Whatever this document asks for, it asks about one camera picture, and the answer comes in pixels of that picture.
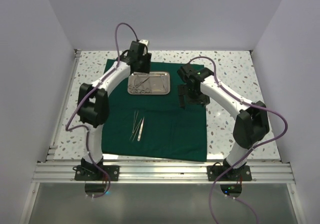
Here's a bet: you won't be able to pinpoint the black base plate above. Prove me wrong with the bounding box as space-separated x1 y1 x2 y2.
206 162 253 181
72 165 120 181

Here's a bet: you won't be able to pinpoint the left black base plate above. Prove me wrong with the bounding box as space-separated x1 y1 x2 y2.
72 165 120 181

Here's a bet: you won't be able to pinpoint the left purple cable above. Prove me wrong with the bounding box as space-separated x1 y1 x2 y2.
64 23 140 198

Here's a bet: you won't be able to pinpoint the thin steel tweezers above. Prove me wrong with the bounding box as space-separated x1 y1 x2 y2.
129 119 143 140
133 110 139 130

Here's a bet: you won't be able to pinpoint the steel instrument tray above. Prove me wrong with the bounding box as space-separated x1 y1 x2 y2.
131 71 171 95

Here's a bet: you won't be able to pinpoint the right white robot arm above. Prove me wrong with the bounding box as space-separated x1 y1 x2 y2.
177 64 270 180

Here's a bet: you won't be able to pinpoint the aluminium mounting rail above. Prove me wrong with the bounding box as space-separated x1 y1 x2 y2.
31 159 295 184

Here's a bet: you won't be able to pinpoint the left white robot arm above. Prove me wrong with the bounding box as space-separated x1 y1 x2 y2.
73 40 152 181

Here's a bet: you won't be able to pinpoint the wide steel tweezers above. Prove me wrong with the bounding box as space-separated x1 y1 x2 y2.
137 117 145 141

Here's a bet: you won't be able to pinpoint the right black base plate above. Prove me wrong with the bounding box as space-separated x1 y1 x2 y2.
206 162 253 181

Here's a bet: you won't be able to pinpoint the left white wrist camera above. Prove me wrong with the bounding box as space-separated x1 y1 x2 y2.
139 40 150 47

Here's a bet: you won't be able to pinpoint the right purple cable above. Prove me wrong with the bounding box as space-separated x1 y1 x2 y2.
188 56 289 224

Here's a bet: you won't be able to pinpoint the steel surgical scissors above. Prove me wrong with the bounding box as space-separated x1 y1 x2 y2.
127 74 151 95

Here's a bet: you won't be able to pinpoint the dark green surgical cloth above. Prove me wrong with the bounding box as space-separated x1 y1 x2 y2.
101 62 207 162

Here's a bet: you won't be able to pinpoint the purple cable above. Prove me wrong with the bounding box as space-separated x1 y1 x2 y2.
64 23 140 198
188 56 289 224

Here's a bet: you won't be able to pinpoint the left side aluminium rail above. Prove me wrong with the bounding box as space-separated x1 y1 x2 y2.
44 49 82 162

